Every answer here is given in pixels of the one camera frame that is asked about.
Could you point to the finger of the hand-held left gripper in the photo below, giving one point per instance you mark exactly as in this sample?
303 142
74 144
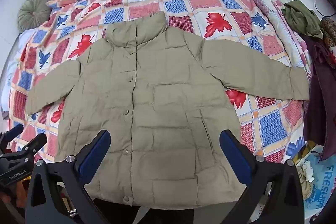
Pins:
31 144
14 130

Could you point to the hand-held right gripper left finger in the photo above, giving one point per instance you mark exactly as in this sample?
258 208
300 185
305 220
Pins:
95 158

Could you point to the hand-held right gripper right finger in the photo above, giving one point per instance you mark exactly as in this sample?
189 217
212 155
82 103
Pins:
233 158

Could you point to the olive green puffer jacket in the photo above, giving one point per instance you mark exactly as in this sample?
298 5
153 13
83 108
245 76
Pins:
157 108

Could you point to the light blue floral pillow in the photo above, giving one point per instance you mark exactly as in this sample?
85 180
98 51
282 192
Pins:
13 56

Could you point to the blue printed plastic bag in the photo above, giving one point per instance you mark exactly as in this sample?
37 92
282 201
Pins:
325 179

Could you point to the dark maroon garment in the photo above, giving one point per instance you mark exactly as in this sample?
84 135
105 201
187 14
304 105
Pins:
320 82

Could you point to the round green pleated cushion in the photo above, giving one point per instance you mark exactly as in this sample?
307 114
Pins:
32 12

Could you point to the olive green garment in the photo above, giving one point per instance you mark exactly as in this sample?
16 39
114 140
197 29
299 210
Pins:
299 16

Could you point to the brown patterned cloth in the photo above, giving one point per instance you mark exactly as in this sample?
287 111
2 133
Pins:
329 29

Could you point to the leaf print checked bedsheet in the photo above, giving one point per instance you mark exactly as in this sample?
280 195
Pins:
183 3

